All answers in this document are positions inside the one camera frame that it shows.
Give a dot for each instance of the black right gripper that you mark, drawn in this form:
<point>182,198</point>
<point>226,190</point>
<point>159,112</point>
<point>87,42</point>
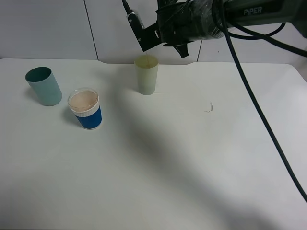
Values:
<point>180,23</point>

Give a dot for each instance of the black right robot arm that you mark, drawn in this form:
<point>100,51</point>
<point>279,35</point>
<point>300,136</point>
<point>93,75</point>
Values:
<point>258,12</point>

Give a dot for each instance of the light green plastic cup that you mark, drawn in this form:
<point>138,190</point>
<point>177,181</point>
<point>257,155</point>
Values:
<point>146,67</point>

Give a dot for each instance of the blue sleeved paper cup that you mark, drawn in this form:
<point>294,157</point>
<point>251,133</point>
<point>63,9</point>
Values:
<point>85,104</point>

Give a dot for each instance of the teal plastic cup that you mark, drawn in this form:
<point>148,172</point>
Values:
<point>45,86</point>

